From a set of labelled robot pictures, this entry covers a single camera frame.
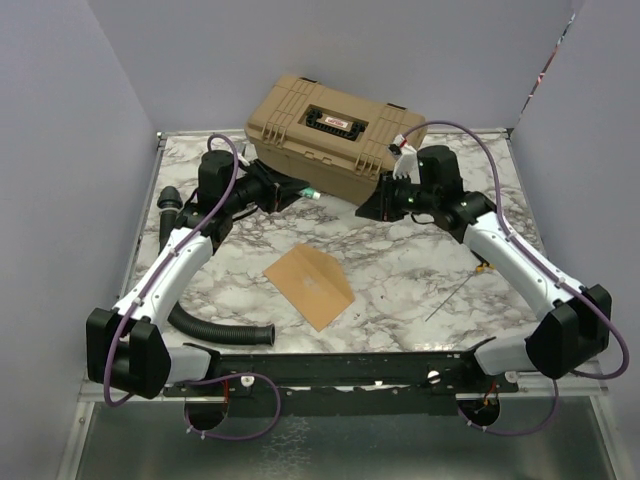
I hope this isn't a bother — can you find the black metal base rail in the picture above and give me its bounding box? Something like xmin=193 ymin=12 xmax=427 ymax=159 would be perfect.
xmin=164 ymin=351 xmax=518 ymax=417

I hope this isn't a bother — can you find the tan plastic toolbox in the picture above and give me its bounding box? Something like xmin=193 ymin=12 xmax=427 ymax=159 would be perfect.
xmin=245 ymin=75 xmax=426 ymax=205

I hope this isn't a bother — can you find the black corrugated hose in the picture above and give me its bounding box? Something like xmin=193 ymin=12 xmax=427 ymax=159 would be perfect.
xmin=155 ymin=185 xmax=277 ymax=347

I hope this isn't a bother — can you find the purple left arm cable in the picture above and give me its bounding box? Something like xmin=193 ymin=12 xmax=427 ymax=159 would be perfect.
xmin=101 ymin=133 xmax=281 ymax=441

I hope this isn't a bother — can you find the brown kraft envelope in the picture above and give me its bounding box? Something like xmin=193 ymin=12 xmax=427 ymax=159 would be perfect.
xmin=264 ymin=244 xmax=355 ymax=332

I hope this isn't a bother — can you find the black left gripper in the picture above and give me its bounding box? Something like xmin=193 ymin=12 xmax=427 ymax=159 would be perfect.
xmin=225 ymin=158 xmax=310 ymax=214

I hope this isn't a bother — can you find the yellow black handled screwdriver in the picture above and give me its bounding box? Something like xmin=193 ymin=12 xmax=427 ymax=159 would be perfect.
xmin=425 ymin=261 xmax=495 ymax=322

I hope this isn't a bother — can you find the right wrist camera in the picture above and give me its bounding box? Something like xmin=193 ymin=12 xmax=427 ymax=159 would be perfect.
xmin=388 ymin=134 xmax=418 ymax=179

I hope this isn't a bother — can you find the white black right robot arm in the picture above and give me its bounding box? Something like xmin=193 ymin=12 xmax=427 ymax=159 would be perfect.
xmin=356 ymin=136 xmax=612 ymax=391

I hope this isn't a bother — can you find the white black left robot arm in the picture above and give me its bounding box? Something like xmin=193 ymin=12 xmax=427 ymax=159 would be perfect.
xmin=86 ymin=150 xmax=309 ymax=399

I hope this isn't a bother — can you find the green white glue stick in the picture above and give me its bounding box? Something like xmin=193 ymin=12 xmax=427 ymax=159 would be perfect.
xmin=298 ymin=188 xmax=321 ymax=200

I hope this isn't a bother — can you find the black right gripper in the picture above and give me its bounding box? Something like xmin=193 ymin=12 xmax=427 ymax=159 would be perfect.
xmin=357 ymin=170 xmax=438 ymax=222

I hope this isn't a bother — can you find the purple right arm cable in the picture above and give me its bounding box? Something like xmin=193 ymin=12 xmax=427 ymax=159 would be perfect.
xmin=389 ymin=119 xmax=630 ymax=437

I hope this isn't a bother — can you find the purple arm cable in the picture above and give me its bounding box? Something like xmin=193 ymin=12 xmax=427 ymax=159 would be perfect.
xmin=389 ymin=119 xmax=630 ymax=437
xmin=101 ymin=133 xmax=281 ymax=441

